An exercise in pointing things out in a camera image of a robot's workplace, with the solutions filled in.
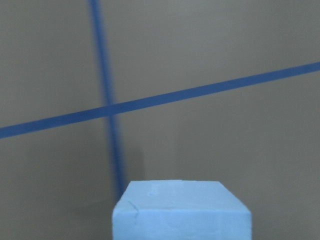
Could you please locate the light blue foam block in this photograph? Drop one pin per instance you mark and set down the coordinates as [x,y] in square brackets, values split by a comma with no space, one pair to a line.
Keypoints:
[180,210]

